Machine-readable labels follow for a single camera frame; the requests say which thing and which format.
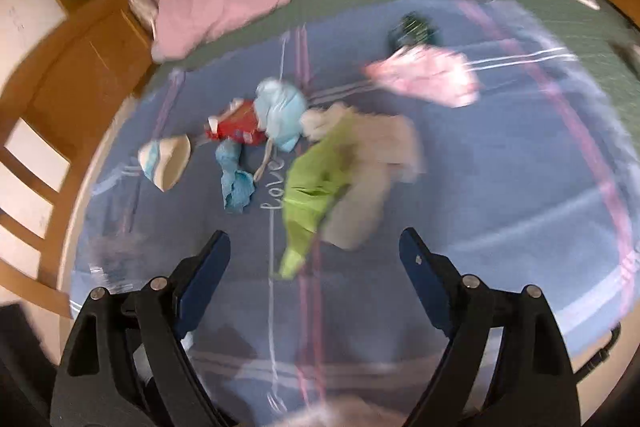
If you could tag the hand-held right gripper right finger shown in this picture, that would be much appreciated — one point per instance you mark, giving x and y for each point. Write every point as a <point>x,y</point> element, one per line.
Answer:
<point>425,282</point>

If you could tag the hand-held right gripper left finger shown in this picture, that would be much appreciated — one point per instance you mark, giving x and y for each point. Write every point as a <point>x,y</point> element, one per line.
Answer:
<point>200,292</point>

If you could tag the blue paper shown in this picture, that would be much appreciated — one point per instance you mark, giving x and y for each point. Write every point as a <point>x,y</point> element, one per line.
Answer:
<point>235,187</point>

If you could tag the white tissue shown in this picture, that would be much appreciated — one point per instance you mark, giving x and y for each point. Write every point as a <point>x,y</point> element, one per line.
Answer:
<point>380,157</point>

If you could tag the green plastic bag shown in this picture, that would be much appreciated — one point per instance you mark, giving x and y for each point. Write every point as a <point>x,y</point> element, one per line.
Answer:
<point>310,187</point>

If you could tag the red snack wrapper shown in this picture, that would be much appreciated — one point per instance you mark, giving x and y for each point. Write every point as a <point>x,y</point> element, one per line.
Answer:
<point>240,122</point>

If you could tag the light blue face mask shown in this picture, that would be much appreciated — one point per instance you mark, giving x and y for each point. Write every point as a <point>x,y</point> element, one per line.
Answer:
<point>280,112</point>

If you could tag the pink white wrapper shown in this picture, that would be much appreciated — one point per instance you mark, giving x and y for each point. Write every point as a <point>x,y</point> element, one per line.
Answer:
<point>430,74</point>

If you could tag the blue striped blanket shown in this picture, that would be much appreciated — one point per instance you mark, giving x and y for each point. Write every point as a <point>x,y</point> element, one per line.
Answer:
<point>500,187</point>

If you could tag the white blue paper cup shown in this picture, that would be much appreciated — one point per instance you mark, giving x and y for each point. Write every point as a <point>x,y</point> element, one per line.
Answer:
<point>167,162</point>

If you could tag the dark green wrapper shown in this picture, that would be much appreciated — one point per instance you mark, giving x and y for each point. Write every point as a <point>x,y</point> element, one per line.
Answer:
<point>412,29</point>

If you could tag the pink pillow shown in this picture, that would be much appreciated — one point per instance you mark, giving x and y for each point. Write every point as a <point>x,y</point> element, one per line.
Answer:
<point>215,2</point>

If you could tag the wooden bed frame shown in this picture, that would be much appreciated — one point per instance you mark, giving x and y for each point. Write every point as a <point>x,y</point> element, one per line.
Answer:
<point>75,57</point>

